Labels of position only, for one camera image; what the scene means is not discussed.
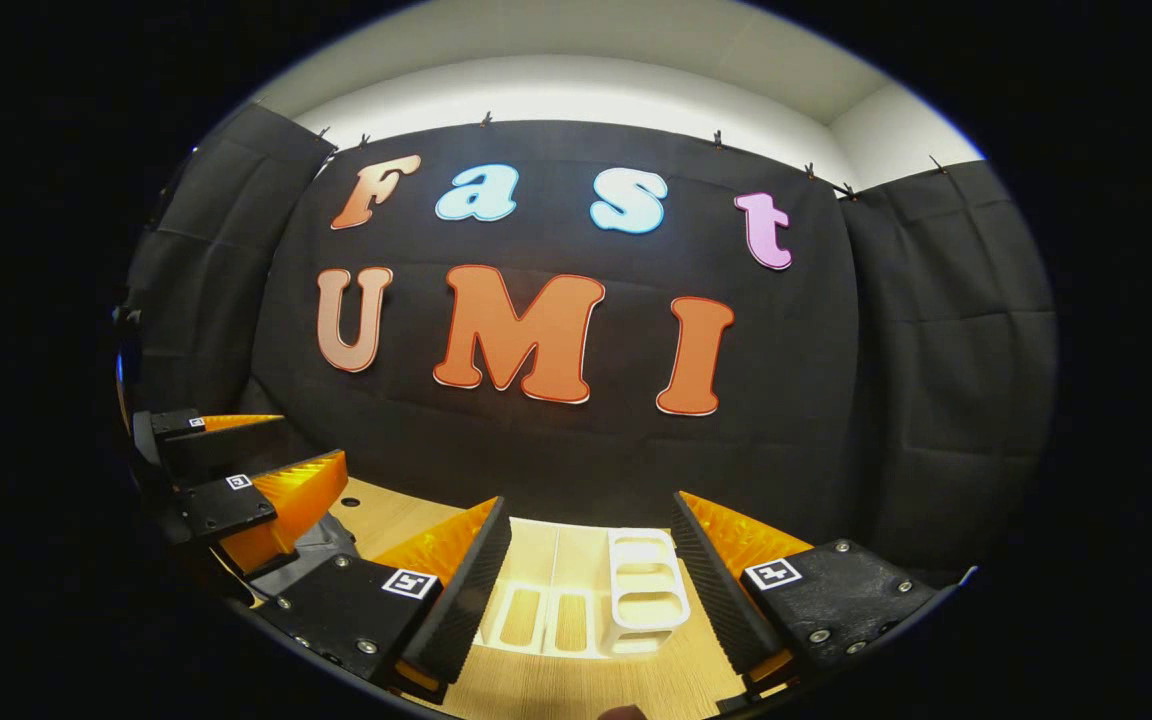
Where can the grey and black schoolbag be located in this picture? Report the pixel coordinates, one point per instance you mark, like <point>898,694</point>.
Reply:
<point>321,550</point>

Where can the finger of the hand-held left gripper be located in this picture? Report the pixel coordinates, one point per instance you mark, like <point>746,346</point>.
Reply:
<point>226,445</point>
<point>226,510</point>

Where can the row of black backdrop clips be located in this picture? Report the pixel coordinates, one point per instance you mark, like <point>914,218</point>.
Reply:
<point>486,119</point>

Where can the white bookshelf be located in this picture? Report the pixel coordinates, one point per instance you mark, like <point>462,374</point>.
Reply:
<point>641,590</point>

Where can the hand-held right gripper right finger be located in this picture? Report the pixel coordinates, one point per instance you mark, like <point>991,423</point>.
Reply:
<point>711,580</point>

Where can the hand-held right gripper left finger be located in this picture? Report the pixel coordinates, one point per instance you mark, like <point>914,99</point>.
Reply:
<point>471,580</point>

